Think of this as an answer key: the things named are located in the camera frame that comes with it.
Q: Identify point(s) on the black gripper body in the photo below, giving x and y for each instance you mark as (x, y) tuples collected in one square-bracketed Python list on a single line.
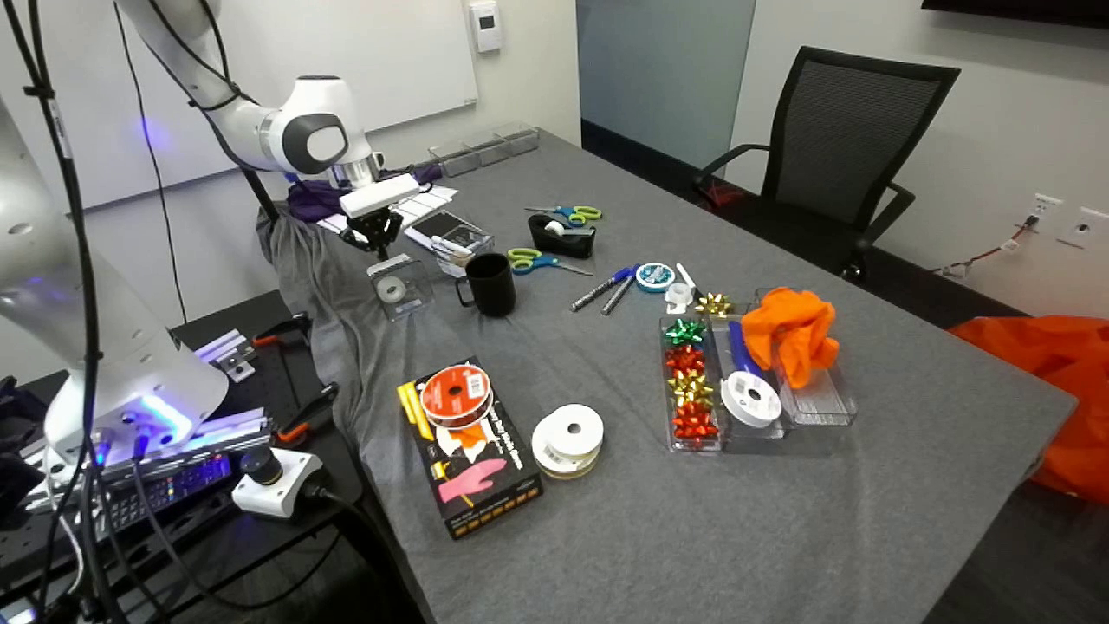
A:
[(368, 223)]

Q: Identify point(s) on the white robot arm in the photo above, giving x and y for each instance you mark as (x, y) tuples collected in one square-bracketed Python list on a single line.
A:
[(312, 139)]

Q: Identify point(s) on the grey robot base box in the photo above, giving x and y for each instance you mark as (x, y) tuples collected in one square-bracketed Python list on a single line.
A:
[(160, 481)]

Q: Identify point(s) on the clear box with gold item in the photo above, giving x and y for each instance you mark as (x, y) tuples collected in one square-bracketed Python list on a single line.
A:
[(455, 266)]

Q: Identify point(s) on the gold gift bow in box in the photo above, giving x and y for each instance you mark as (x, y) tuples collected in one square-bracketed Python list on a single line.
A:
[(691, 389)]

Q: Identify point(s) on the clear box of bows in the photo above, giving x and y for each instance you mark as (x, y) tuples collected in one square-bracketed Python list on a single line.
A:
[(677, 435)]

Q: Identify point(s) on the clear plastic organizer box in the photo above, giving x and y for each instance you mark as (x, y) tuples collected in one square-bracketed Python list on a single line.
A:
[(820, 405)]

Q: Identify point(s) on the black and white card pack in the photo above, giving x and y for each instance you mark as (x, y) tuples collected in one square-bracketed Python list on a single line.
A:
[(453, 229)]

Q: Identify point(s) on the purple cloth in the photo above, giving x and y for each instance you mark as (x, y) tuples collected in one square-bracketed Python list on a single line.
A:
[(307, 201)]

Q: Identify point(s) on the black mug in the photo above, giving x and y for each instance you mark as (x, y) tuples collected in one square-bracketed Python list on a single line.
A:
[(489, 285)]

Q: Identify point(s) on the black tripod pole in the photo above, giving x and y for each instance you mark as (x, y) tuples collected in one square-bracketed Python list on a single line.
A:
[(262, 191)]

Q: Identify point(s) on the blue and yellow scissors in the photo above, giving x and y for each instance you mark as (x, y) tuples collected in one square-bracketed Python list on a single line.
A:
[(556, 266)]

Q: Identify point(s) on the orange ribbon spool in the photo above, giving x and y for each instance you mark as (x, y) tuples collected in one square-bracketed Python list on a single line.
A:
[(474, 386)]

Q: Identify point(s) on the black tape dispenser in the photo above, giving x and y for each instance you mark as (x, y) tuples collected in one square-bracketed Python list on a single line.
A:
[(565, 241)]

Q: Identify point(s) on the green and blue scissors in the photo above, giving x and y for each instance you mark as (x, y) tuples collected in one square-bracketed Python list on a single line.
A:
[(565, 213)]

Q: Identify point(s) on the blue tape roll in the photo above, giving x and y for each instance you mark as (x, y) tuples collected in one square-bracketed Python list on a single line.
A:
[(640, 277)]

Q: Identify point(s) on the white emergency stop button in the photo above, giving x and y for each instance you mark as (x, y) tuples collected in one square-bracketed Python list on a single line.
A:
[(277, 489)]

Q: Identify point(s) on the thick white ribbon spool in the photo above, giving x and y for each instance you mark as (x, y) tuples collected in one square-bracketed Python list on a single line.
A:
[(565, 445)]

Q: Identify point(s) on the green gift bow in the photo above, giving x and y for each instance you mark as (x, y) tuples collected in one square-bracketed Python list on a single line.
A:
[(684, 333)]

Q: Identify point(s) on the red gift bow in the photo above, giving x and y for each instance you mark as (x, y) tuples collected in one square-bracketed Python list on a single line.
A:
[(688, 363), (694, 423)]

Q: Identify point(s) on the blue grey door panel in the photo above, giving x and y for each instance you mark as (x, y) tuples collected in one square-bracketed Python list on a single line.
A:
[(662, 70)]

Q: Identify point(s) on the loose gold gift bow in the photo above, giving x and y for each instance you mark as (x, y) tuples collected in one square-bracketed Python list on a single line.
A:
[(715, 308)]

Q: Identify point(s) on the black equipment cart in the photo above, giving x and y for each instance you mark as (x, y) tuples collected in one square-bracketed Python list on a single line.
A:
[(231, 577)]

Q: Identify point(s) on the thin white ribbon spool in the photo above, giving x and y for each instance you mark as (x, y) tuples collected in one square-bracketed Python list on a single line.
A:
[(739, 405)]

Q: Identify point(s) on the orange crumpled cloth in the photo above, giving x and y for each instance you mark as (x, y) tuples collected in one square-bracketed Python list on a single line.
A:
[(790, 333)]

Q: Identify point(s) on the grey table cloth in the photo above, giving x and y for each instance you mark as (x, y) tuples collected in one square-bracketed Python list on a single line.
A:
[(694, 520)]

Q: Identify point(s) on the black office chair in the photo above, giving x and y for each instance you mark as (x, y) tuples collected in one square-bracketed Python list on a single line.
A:
[(842, 125)]

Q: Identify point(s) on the orange plastic bag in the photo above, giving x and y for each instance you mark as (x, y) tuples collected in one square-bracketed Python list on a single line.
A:
[(1063, 384)]

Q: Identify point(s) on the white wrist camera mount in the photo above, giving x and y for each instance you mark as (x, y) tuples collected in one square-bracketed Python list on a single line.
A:
[(376, 195)]

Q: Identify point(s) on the silver metal bracket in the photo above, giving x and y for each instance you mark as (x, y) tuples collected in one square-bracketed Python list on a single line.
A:
[(227, 352)]

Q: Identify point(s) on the white wall thermostat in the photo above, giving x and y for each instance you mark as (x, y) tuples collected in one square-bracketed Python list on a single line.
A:
[(485, 21)]

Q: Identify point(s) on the black wall screen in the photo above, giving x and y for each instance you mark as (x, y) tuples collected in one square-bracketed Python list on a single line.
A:
[(1018, 7)]

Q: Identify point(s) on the white wall outlet box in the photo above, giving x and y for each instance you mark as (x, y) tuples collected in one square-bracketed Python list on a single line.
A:
[(1068, 219)]

